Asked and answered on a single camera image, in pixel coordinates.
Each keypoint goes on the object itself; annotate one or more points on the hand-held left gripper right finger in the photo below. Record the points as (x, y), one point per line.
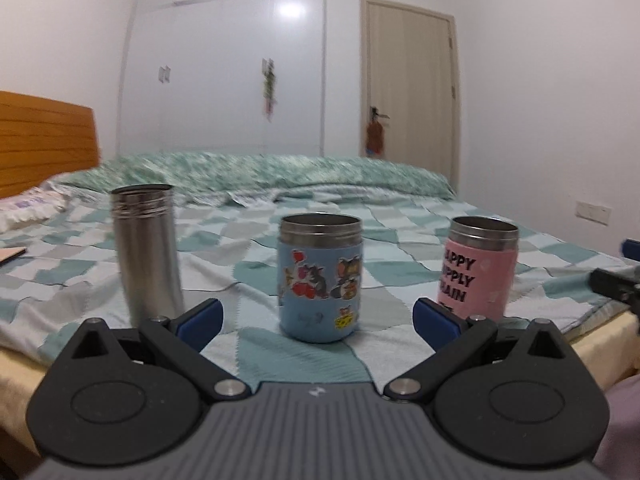
(434, 324)

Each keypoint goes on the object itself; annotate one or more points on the white patterned pillow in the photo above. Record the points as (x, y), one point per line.
(27, 207)

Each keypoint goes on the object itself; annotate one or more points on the green wardrobe hanging ornament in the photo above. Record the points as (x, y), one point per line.
(270, 90)

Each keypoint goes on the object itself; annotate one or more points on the beige wooden door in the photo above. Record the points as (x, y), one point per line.
(410, 90)

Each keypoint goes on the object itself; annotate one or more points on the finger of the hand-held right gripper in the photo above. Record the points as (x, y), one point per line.
(614, 284)
(632, 251)

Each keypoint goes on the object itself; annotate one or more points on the white wall socket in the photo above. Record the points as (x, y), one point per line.
(593, 212)

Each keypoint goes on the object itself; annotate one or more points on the bed with green patchwork quilt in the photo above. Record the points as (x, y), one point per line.
(240, 255)

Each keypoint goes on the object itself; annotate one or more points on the red door hanging ornament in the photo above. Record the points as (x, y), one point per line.
(374, 139)

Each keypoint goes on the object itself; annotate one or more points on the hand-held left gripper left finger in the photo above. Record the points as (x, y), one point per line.
(202, 322)

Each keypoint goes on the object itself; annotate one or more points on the brown flat board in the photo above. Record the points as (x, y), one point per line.
(10, 255)

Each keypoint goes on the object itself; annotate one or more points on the white wardrobe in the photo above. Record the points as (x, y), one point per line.
(225, 60)

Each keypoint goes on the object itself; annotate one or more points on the lilac cloth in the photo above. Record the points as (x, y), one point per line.
(622, 430)

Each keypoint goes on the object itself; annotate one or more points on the wooden headboard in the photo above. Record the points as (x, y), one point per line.
(45, 140)

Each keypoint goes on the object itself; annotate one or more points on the pink lettered cup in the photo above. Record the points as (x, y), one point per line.
(477, 280)

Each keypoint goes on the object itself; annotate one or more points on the plain stainless steel cup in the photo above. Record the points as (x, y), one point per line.
(147, 260)

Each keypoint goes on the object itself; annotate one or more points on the blue cartoon print cup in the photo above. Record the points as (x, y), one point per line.
(320, 285)

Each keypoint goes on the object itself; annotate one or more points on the yellow mattress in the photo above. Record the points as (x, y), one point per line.
(607, 335)

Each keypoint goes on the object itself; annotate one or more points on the green patterned quilt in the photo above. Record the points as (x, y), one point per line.
(280, 170)

